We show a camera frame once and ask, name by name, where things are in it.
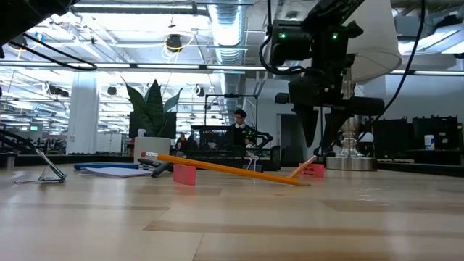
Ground white shade silver table lamp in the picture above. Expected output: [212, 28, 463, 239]
[325, 0, 402, 172]

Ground green plant in white pot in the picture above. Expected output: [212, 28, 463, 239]
[121, 76, 184, 165]

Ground black equipment cabinet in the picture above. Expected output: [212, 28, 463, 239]
[372, 115, 464, 152]

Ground light blue sticky note pad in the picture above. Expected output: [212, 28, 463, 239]
[79, 166, 153, 178]

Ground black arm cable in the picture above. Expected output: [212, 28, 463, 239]
[357, 0, 427, 146]
[7, 33, 98, 72]

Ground person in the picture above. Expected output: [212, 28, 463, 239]
[231, 108, 257, 149]
[175, 132, 188, 152]

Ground silver ceiling air duct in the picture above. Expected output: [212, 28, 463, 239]
[208, 0, 247, 66]

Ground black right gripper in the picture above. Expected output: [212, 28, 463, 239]
[274, 74, 386, 155]

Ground black pen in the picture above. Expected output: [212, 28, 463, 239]
[137, 157, 174, 172]
[150, 162, 174, 178]

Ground black binder clip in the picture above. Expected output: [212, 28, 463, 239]
[14, 146, 69, 185]
[243, 154, 264, 173]

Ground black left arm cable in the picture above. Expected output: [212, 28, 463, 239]
[7, 33, 98, 72]

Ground white building column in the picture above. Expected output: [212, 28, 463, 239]
[66, 72, 99, 155]

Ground black mesh desk organizer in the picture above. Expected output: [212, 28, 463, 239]
[186, 125, 282, 171]

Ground blue handled scissors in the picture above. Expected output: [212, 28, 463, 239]
[74, 162, 141, 171]

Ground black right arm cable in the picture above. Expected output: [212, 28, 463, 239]
[357, 0, 427, 146]

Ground pink rubber eraser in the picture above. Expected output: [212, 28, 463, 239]
[299, 162, 326, 178]
[173, 163, 197, 186]

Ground black metal frame stand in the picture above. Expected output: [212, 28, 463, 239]
[204, 93, 259, 128]

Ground black right camera cable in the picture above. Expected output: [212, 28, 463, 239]
[258, 0, 291, 77]

